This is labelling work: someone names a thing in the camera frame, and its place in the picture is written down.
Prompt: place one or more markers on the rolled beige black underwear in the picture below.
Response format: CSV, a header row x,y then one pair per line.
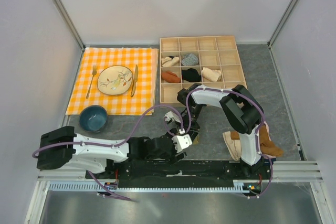
x,y
170,61

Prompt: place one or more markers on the gold knife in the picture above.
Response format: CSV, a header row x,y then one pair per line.
x,y
136,73

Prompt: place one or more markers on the pink underwear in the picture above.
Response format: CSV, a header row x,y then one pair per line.
x,y
265,128

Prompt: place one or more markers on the rolled rust orange underwear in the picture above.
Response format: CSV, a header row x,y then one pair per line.
x,y
170,77

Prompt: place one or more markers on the left aluminium frame post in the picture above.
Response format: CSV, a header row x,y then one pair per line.
x,y
69,23

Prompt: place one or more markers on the orange white checkered tablecloth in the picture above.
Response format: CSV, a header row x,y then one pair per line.
x,y
124,104

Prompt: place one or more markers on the beige cream underwear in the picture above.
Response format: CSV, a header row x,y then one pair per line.
x,y
232,141

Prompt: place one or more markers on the wooden compartment organizer box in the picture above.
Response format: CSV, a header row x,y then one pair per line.
x,y
214,52

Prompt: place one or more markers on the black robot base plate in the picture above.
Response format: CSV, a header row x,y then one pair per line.
x,y
183,174

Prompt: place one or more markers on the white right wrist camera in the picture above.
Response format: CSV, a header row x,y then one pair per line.
x,y
172,117

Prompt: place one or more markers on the olive green white-band underwear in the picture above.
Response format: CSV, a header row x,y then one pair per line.
x,y
195,139

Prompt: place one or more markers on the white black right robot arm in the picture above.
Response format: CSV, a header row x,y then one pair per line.
x,y
243,112

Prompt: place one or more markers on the rolled cream underwear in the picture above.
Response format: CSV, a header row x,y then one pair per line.
x,y
211,75

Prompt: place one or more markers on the blue ceramic bowl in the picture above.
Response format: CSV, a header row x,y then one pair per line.
x,y
93,118

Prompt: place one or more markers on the rolled grey striped underwear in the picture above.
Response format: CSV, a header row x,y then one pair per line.
x,y
190,59

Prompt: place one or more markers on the brown orange underwear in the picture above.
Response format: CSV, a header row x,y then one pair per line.
x,y
267,146

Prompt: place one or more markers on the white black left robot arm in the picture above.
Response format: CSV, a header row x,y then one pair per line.
x,y
65,148

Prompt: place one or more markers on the floral ceramic plate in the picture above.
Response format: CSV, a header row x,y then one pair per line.
x,y
115,80

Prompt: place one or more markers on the gold fork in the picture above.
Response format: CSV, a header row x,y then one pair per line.
x,y
94,72

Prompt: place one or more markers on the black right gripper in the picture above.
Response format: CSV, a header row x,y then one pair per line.
x,y
193,130

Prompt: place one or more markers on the aluminium frame post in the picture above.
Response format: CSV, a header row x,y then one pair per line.
x,y
69,23
284,18

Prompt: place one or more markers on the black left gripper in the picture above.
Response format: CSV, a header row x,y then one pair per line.
x,y
172,159

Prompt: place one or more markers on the grey slotted cable duct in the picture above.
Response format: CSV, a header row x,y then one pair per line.
x,y
237,187

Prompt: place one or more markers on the right aluminium frame post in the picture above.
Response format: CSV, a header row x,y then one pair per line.
x,y
284,18

